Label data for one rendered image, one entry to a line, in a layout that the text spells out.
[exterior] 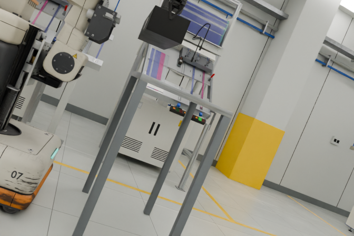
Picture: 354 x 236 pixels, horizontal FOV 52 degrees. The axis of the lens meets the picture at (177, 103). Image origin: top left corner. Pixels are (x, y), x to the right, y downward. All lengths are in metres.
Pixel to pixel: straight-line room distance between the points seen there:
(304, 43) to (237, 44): 0.93
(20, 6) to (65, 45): 0.26
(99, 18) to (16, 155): 0.71
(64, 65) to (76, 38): 0.14
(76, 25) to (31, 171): 0.71
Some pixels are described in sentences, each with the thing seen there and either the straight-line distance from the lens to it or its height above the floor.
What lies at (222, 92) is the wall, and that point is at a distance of 5.38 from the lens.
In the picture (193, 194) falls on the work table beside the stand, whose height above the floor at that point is 0.39.
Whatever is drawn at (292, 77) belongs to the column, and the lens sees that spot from 5.27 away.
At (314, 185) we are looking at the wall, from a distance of 6.50.
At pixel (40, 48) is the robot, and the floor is 0.72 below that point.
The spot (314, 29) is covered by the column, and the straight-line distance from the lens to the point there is 5.43.
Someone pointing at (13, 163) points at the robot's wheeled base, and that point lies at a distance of 1.69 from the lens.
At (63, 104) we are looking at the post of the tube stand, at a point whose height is 0.33.
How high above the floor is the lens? 0.77
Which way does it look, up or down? 1 degrees down
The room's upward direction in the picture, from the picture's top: 23 degrees clockwise
